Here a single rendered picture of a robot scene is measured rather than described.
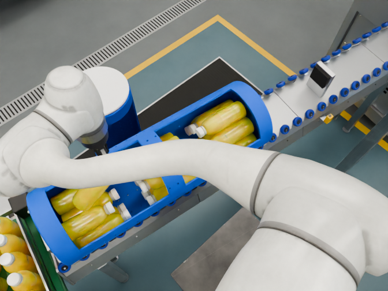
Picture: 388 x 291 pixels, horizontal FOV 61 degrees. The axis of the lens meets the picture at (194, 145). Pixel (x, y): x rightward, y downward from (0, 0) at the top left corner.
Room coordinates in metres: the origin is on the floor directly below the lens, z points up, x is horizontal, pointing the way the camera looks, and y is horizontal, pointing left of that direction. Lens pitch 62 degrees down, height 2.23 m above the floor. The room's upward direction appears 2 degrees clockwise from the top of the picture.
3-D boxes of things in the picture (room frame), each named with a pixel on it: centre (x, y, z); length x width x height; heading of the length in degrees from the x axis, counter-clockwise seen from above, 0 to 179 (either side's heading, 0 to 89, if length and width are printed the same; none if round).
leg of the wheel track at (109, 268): (0.23, 0.42, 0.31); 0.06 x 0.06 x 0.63; 35
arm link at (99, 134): (0.42, 0.26, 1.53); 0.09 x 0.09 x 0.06
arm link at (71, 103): (0.41, 0.27, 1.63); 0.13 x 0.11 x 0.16; 147
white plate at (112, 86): (0.90, 0.44, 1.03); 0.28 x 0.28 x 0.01
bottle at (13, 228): (0.28, 0.68, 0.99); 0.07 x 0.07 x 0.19
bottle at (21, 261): (0.16, 0.60, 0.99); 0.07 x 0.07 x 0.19
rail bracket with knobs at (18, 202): (0.38, 0.66, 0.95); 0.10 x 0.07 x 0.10; 35
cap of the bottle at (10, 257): (0.16, 0.60, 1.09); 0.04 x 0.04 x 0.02
